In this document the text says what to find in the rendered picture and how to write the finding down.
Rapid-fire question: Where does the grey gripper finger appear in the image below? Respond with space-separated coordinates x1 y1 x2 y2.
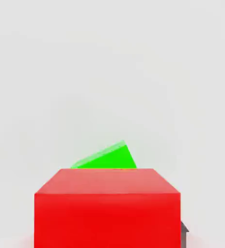
180 221 190 248

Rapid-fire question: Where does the small red cube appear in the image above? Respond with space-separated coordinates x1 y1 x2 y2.
34 168 181 248

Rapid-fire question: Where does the small green cube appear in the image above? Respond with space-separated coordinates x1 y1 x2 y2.
70 139 138 170

